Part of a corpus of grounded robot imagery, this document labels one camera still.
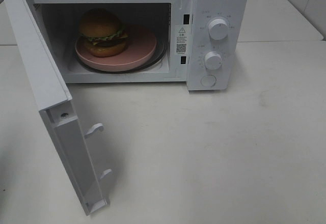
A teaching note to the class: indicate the round white door button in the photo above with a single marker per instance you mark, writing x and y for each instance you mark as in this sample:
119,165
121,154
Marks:
208,81

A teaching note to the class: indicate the pink round plate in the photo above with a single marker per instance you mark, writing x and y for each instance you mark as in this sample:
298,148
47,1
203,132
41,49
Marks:
137,34

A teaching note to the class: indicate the burger with lettuce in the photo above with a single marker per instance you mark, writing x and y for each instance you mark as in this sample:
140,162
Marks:
103,33

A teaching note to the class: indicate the white microwave door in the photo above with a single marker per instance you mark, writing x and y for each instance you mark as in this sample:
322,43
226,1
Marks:
54,103

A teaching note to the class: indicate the glass microwave turntable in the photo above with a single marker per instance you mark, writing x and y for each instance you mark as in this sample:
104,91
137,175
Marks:
134,58

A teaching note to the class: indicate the white microwave oven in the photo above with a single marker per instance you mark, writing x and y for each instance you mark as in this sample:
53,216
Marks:
168,70

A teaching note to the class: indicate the upper white microwave knob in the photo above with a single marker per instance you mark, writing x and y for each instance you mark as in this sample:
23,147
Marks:
218,28

